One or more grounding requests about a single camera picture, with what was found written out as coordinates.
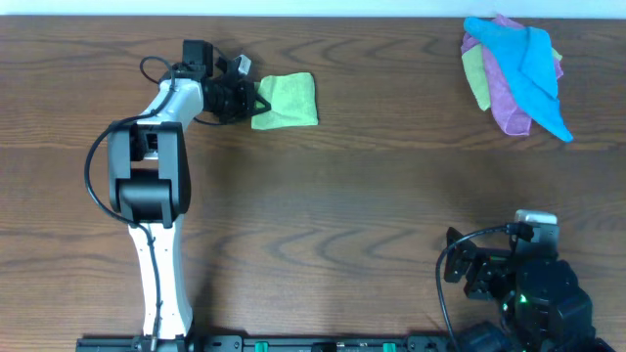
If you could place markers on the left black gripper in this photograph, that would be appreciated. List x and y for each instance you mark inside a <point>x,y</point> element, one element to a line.
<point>245,99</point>

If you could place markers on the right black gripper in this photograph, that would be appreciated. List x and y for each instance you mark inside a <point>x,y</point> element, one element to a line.
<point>488,264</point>

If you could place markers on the green microfiber cloth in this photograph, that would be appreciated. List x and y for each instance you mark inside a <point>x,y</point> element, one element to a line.
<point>292,99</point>

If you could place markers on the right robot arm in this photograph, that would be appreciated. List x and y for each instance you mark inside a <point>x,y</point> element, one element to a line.
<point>541,304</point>

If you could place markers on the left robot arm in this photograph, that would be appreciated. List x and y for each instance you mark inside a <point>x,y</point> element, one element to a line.
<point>149,174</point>

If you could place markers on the blue microfiber cloth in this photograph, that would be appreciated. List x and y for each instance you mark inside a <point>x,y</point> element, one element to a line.
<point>528,68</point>

